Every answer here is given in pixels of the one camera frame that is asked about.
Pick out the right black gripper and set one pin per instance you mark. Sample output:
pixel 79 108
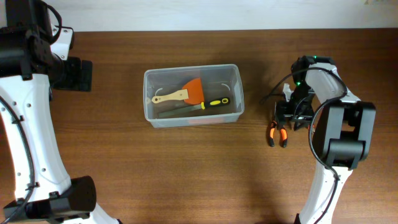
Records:
pixel 292 116

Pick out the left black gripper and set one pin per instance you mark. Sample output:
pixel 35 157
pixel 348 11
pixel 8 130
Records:
pixel 82 75

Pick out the orange scraper wooden handle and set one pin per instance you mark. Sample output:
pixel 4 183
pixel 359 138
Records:
pixel 191 93

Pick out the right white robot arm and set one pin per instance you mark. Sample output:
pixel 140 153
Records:
pixel 340 128

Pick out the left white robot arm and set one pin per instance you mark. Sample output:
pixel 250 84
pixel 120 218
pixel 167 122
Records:
pixel 34 61

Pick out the clear plastic container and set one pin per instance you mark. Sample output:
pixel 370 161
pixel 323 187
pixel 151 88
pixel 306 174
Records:
pixel 218 81

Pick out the red screwdriver bit holder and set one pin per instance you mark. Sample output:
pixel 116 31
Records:
pixel 205 121

